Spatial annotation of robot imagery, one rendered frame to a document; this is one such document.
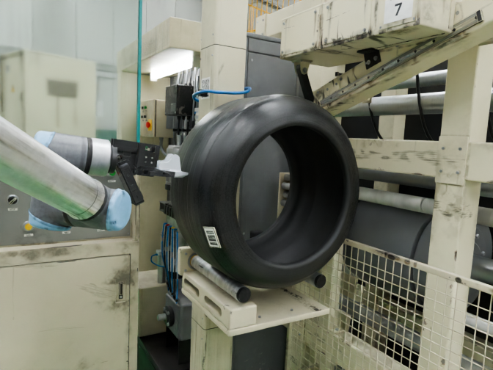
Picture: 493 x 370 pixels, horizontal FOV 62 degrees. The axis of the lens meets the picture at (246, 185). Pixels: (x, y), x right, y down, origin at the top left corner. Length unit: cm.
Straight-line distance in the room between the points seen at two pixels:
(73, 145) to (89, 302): 92
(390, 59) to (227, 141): 60
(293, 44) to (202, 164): 66
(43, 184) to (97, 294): 107
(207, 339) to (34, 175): 107
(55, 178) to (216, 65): 85
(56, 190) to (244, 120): 51
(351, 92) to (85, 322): 134
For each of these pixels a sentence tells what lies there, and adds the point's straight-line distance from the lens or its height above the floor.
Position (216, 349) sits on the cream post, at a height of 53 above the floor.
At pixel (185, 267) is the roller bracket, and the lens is 146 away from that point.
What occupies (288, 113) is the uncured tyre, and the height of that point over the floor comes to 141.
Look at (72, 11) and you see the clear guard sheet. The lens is 174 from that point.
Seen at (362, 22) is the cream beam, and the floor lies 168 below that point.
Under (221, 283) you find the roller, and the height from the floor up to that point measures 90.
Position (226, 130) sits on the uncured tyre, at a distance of 107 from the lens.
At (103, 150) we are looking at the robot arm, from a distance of 101.
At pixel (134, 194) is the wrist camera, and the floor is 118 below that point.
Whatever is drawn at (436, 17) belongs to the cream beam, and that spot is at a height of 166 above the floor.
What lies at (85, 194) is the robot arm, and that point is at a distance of 83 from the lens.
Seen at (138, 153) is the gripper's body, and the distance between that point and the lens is 104.
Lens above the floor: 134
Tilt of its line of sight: 6 degrees down
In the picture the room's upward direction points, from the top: 3 degrees clockwise
